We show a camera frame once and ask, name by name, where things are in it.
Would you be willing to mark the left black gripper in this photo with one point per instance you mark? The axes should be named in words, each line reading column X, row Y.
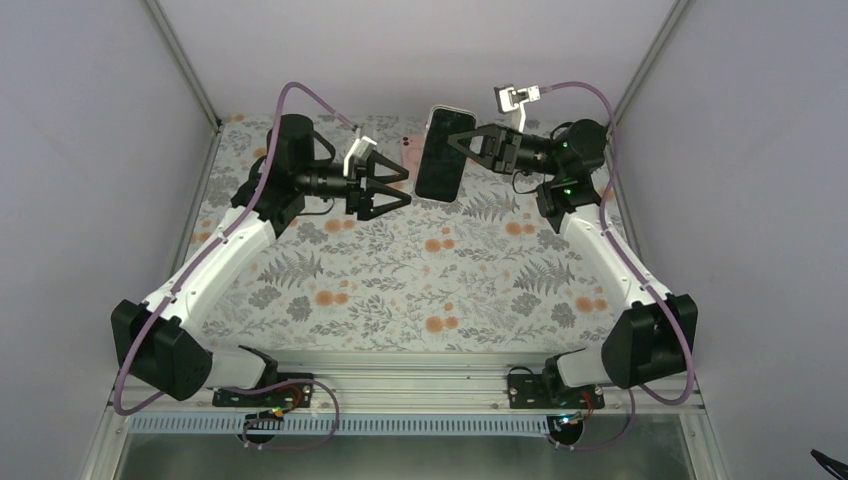
column 356, row 197

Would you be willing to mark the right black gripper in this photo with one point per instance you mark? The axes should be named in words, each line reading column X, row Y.
column 498, row 150

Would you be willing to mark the black phone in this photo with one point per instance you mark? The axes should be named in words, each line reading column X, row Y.
column 442, row 166

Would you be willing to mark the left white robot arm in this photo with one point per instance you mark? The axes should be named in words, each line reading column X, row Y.
column 158, row 340

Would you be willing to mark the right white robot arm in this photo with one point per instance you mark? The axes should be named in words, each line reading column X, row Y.
column 654, row 333

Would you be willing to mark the pink phone case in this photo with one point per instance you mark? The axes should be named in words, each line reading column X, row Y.
column 411, row 147

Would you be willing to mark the floral table mat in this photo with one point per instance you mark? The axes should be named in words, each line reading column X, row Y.
column 484, row 273

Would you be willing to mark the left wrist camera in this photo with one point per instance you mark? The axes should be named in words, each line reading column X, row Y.
column 358, row 154

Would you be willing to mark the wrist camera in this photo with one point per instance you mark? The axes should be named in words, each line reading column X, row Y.
column 358, row 154
column 511, row 101

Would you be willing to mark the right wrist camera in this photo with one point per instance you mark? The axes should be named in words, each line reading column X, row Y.
column 511, row 101

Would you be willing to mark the aluminium mounting rail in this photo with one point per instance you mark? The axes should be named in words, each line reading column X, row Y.
column 417, row 383

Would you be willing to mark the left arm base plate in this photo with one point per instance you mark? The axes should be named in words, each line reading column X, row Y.
column 287, row 390

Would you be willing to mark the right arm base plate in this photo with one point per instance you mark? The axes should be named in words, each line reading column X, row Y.
column 527, row 390

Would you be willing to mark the grey slotted cable duct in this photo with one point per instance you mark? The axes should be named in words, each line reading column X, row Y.
column 346, row 424

